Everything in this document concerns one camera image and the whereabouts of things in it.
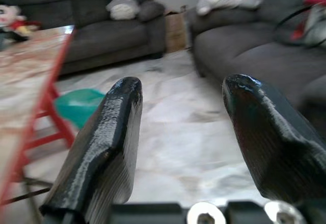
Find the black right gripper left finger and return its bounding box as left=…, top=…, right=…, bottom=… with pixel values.
left=39, top=76, right=143, bottom=224

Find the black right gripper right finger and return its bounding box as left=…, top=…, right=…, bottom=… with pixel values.
left=222, top=73, right=326, bottom=206

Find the dark grey fabric sofa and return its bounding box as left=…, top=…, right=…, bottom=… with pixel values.
left=0, top=0, right=166, bottom=76
left=187, top=0, right=326, bottom=123

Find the marble top table red edge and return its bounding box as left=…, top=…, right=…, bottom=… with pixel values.
left=0, top=25, right=78, bottom=207

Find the brown cardboard box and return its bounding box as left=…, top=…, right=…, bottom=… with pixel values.
left=164, top=10, right=191, bottom=54

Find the white grey plush pillow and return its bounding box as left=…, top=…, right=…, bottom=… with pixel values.
left=105, top=0, right=141, bottom=21

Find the grey cushion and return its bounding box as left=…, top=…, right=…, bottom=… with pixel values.
left=137, top=0, right=166, bottom=22

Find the plush boy doll red shirt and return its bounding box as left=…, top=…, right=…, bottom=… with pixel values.
left=0, top=4, right=41, bottom=43

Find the thin black cable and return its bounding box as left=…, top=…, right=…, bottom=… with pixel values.
left=0, top=178, right=54, bottom=207

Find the red grey bag black strap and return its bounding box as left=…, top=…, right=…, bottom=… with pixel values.
left=272, top=0, right=326, bottom=49

